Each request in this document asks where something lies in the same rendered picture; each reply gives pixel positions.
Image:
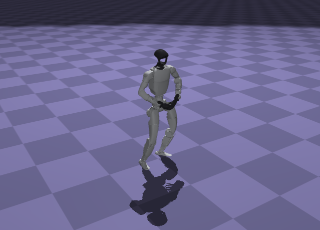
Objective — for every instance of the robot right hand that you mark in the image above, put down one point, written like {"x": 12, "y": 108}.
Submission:
{"x": 166, "y": 106}

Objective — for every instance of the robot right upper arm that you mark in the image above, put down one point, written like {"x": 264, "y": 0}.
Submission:
{"x": 147, "y": 76}

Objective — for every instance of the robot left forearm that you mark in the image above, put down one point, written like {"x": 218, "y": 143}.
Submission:
{"x": 178, "y": 88}

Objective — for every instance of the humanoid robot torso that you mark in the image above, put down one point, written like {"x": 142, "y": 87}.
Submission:
{"x": 158, "y": 85}

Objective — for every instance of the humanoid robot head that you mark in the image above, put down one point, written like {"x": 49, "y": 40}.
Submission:
{"x": 161, "y": 54}

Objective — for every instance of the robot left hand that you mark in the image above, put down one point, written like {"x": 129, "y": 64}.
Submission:
{"x": 175, "y": 99}

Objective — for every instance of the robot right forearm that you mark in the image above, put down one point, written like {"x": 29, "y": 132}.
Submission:
{"x": 149, "y": 98}

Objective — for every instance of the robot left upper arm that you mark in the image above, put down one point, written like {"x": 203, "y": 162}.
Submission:
{"x": 174, "y": 73}

